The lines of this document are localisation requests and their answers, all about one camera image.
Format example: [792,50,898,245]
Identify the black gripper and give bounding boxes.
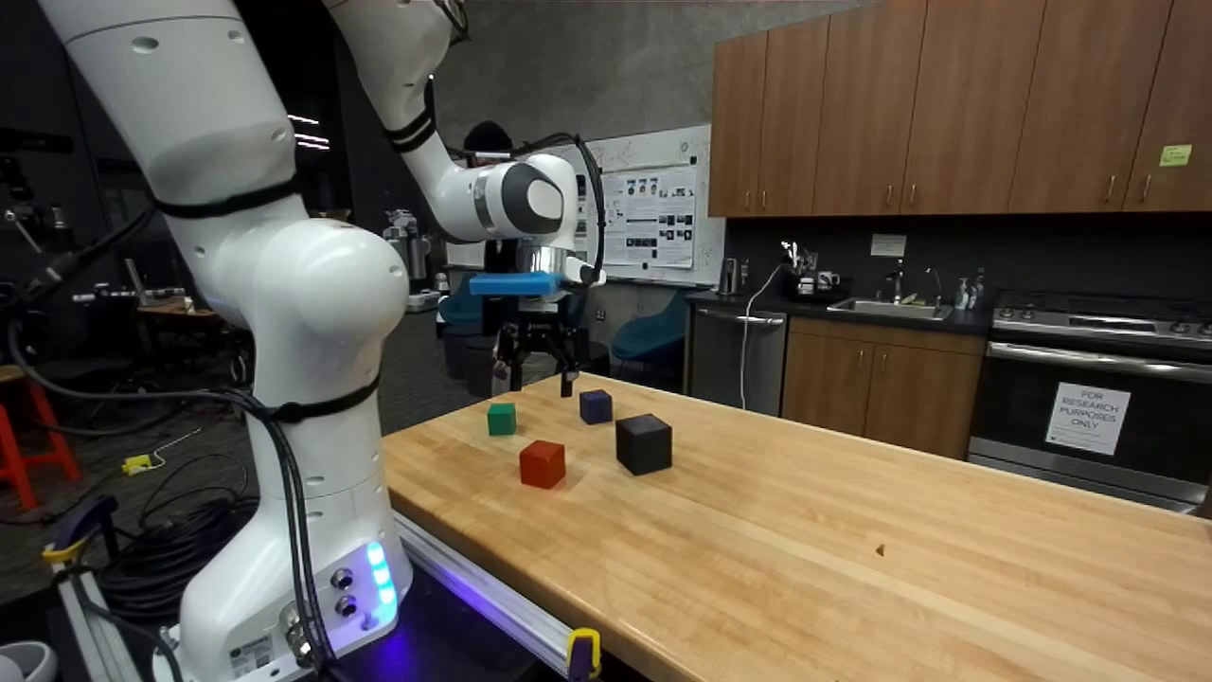
[491,297,587,403]

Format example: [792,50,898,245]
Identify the red cube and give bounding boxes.
[517,437,567,493]

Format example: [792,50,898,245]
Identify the large black cube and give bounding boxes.
[615,408,679,476]

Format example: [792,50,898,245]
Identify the stainless steel dishwasher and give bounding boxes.
[687,301,792,416]

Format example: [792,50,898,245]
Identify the yellow clamp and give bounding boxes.
[566,625,610,682]

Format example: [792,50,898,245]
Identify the wide brown lower cabinet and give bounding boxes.
[782,316,989,464]

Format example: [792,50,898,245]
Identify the steel kitchen sink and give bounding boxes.
[826,293,955,324]

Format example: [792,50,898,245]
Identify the red legged stool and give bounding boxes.
[0,360,84,517]

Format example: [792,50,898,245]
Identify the white paper sheet on oven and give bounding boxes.
[1042,380,1137,464]

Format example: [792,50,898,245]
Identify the stainless steel oven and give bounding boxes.
[966,301,1212,522]

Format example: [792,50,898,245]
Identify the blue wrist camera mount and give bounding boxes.
[464,269,567,303]

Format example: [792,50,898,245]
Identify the white wall poster board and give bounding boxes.
[587,123,730,293]

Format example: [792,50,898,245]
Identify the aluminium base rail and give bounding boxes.
[385,509,597,682]

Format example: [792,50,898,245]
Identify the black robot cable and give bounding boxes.
[0,316,327,668]

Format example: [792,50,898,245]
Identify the brown upper wall cabinets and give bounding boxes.
[705,0,1212,223]

